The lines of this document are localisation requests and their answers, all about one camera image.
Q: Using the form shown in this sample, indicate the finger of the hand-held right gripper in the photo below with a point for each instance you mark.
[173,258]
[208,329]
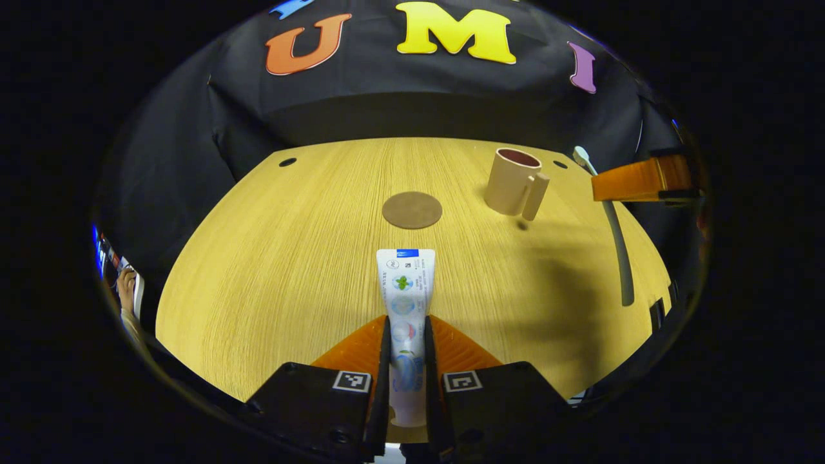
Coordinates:
[638,180]

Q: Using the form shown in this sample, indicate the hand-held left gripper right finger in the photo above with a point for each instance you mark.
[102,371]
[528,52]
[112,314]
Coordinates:
[503,399]

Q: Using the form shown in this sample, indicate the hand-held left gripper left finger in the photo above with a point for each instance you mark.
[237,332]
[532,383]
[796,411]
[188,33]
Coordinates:
[309,403]

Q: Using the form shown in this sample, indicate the pale green toothbrush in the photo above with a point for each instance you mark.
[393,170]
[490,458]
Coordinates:
[619,251]

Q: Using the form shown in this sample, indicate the beige cup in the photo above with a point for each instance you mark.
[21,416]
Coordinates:
[506,187]

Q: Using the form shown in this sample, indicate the white toothpaste tube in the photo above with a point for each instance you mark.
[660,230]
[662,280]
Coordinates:
[406,290]

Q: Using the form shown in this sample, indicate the round brown coaster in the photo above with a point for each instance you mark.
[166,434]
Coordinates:
[412,210]

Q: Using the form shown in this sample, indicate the computer monitor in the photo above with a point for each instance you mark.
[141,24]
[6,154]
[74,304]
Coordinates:
[105,254]

